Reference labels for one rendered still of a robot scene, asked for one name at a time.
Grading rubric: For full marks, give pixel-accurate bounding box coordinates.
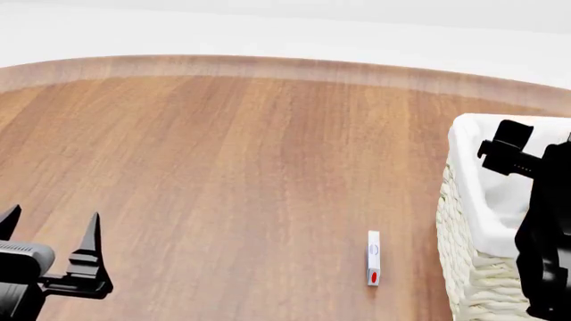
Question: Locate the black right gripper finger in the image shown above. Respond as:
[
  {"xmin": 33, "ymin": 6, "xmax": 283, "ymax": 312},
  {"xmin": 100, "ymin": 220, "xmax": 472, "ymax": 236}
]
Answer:
[{"xmin": 476, "ymin": 119, "xmax": 534, "ymax": 177}]

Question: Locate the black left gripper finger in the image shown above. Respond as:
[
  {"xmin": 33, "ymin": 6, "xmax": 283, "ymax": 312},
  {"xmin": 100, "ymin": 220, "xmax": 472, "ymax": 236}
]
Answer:
[
  {"xmin": 66, "ymin": 211, "xmax": 112, "ymax": 292},
  {"xmin": 0, "ymin": 203, "xmax": 22, "ymax": 243}
]

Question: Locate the white cloth basket liner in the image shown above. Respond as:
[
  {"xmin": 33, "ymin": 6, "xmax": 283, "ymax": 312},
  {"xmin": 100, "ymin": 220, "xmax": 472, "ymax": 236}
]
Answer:
[{"xmin": 447, "ymin": 112, "xmax": 571, "ymax": 259}]

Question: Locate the white woven basket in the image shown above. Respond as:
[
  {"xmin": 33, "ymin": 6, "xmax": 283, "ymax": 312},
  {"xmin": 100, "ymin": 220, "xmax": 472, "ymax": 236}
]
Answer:
[{"xmin": 435, "ymin": 112, "xmax": 571, "ymax": 321}]

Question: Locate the white ketchup box red oval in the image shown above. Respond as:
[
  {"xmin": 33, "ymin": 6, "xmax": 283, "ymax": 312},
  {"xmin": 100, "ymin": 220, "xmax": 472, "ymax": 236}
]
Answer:
[{"xmin": 366, "ymin": 230, "xmax": 382, "ymax": 287}]

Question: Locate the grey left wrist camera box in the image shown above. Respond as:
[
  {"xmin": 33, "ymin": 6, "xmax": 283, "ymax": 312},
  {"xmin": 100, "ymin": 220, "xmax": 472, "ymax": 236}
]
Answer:
[{"xmin": 0, "ymin": 240, "xmax": 56, "ymax": 285}]

